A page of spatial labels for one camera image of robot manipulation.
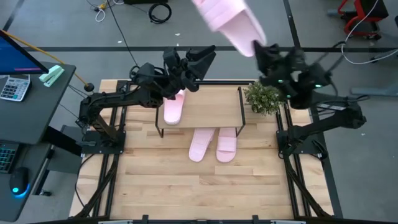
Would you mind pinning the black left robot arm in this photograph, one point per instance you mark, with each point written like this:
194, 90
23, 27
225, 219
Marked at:
124, 96

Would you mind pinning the black metal rig frame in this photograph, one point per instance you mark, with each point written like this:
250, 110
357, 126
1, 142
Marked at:
217, 82

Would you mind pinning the pink slide sandal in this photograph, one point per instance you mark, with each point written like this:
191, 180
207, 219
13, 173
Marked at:
226, 146
173, 112
236, 25
200, 149

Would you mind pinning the grey desk calculator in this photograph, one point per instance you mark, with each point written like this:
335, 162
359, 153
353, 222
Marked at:
14, 88

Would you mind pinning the yellow plug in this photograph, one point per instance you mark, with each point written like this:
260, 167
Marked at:
102, 6

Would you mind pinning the flat black box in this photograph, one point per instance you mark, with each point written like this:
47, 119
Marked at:
143, 1

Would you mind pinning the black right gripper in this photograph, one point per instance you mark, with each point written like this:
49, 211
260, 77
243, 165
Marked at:
280, 67

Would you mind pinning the dark grey desk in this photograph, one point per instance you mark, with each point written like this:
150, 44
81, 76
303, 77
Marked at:
37, 109

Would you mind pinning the dark grey keyboard tray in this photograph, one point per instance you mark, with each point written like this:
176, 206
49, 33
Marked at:
35, 155

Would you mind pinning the wooden shelf with black frame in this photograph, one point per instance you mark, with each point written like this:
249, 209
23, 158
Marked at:
211, 105

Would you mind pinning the yellow pole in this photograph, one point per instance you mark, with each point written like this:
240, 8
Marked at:
46, 53

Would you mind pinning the backlit black keyboard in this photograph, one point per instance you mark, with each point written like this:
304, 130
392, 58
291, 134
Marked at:
7, 157

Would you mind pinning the grey desk leg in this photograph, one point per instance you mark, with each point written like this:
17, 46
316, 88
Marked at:
373, 91

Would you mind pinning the mint green stapler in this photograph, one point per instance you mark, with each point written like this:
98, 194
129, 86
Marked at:
51, 76

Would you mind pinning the small green potted plant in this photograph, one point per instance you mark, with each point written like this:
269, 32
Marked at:
262, 99

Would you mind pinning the black computer monitor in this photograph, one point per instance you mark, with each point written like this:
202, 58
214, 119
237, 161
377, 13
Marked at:
15, 59

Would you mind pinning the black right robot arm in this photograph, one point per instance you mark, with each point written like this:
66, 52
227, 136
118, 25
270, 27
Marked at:
326, 115

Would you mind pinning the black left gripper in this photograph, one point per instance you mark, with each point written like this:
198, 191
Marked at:
177, 74

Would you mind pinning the red cart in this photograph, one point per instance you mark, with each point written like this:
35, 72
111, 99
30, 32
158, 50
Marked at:
357, 12

